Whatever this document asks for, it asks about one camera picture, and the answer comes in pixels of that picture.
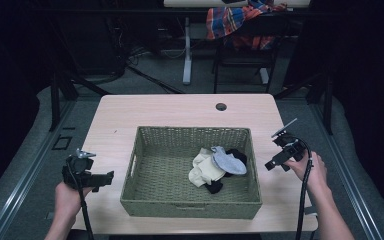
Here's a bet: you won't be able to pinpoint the grey sock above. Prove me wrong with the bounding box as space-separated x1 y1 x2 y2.
210 145 248 176

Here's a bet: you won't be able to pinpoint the black chair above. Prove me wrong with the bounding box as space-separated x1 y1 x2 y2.
211 12 283 95

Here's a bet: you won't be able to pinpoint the green woven basket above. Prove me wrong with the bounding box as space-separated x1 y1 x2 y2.
119 125 264 221

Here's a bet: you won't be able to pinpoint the black floor cables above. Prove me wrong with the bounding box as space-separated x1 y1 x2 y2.
113 43 188 95

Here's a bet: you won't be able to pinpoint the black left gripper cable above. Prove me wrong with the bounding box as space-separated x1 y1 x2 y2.
66 157 95 240

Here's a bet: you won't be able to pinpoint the metal floor rail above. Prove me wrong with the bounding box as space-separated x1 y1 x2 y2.
0 99 78 240
309 102 384 240

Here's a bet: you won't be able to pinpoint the cream sock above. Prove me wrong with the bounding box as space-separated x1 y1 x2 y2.
188 147 228 189

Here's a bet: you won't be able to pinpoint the person's right hand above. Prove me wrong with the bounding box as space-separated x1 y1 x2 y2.
284 151 328 195

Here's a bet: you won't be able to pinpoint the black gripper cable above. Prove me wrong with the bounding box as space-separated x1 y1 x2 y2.
294 137 314 240
66 157 95 240

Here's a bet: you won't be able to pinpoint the black sock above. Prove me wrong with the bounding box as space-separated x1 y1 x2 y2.
203 148 248 195

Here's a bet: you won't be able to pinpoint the white desk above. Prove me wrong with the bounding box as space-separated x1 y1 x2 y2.
162 0 312 86

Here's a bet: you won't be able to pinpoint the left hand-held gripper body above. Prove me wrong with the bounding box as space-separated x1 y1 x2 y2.
61 148 97 193

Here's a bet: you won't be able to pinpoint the person's left hand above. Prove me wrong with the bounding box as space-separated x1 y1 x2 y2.
53 181 95 222

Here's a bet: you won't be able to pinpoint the plaid cloth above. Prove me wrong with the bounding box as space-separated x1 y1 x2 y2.
205 0 288 52

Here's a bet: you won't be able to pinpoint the black metal stand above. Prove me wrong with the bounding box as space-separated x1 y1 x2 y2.
47 66 112 133
273 68 335 136

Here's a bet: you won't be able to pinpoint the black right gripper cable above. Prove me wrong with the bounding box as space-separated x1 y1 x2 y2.
294 137 314 240

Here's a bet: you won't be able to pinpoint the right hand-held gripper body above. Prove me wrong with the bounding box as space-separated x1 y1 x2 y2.
270 117 310 164

